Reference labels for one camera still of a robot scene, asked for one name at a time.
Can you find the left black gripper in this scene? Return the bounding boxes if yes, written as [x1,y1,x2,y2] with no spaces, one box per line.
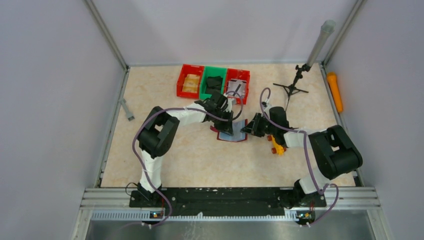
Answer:
[212,108,233,136]

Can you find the grey cable duct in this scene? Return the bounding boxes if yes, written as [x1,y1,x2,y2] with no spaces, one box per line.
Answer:
[91,210,313,223]

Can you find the orange cylinder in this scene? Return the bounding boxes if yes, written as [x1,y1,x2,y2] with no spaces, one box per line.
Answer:
[326,72,344,113]

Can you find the white cards in bin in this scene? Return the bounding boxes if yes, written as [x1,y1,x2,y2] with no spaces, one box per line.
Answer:
[225,78,247,99]

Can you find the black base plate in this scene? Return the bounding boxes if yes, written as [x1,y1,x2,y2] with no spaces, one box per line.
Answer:
[129,187,327,217]

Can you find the yellow toy brick car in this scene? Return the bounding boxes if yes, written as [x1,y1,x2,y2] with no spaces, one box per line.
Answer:
[267,135,287,156]

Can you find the grey tube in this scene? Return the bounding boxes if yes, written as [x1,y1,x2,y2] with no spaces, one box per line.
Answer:
[305,19,336,68]

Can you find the left red bin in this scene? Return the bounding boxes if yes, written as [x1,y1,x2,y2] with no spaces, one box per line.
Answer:
[176,64,205,99]

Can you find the wooden piece in bin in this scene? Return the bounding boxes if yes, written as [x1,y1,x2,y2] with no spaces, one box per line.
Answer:
[182,74,201,94]

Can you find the right red bin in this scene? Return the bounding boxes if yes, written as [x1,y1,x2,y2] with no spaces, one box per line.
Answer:
[224,68,251,105]

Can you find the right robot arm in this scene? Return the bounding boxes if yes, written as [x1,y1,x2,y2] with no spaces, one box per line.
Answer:
[241,106,363,208]

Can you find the red card holder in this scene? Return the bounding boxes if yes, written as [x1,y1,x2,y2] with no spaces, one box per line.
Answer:
[216,119,248,143]

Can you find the red bin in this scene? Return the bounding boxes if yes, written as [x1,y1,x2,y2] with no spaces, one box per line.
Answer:
[224,68,251,105]
[176,64,205,99]

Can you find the black tripod stand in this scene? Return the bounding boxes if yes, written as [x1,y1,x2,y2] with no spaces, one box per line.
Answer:
[273,63,312,110]

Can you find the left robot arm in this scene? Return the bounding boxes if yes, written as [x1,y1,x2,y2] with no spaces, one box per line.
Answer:
[132,92,237,207]

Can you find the black item in bin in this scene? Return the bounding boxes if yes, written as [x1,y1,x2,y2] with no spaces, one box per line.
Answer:
[205,76,223,94]

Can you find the grey small tool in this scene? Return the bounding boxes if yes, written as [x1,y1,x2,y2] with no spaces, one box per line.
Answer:
[118,98,135,121]

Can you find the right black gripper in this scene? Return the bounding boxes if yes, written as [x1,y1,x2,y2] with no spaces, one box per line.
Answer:
[241,112,277,138]

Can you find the green bin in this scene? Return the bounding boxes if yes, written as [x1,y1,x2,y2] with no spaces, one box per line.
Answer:
[199,66,227,100]

